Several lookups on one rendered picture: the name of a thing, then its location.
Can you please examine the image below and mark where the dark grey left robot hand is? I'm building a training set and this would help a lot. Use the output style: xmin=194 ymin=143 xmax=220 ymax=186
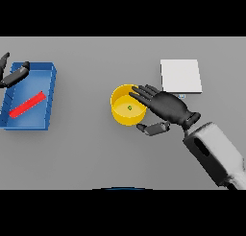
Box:
xmin=0 ymin=52 xmax=31 ymax=89

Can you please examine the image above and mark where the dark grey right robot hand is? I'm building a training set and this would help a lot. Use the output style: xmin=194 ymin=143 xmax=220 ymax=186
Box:
xmin=128 ymin=83 xmax=202 ymax=137

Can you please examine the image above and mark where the yellow bowl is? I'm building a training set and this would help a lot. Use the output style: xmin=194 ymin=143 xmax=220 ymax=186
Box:
xmin=110 ymin=83 xmax=148 ymax=127

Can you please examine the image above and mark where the red beaker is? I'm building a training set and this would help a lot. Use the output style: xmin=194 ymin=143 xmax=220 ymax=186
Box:
xmin=9 ymin=90 xmax=47 ymax=120

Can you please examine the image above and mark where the pale square metallic scale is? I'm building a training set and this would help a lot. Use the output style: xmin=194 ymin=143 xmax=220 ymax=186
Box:
xmin=160 ymin=59 xmax=204 ymax=95

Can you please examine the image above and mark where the blue tray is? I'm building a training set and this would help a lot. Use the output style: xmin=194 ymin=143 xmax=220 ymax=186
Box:
xmin=0 ymin=61 xmax=58 ymax=131

